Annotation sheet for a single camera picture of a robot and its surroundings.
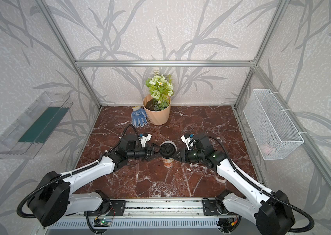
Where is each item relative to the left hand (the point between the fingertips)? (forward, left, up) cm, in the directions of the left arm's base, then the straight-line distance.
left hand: (161, 153), depth 76 cm
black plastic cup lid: (+1, -3, +2) cm, 4 cm away
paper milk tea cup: (-2, -3, -7) cm, 8 cm away
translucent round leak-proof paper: (+7, -5, +1) cm, 8 cm away
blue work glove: (+38, +21, -16) cm, 47 cm away
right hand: (-2, -6, +1) cm, 7 cm away
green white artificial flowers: (+38, +2, +12) cm, 39 cm away
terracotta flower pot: (+33, +5, -1) cm, 33 cm away
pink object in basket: (-1, -53, +6) cm, 54 cm away
